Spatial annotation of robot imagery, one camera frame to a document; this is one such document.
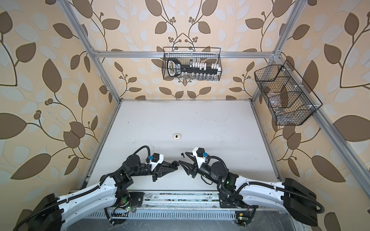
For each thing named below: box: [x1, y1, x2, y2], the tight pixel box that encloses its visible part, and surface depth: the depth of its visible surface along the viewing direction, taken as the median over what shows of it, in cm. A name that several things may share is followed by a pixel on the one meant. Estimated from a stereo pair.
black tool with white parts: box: [166, 57, 222, 77], surface depth 84 cm
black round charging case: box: [171, 160, 180, 170], surface depth 71 cm
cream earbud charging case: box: [172, 132, 182, 140], surface depth 99 cm
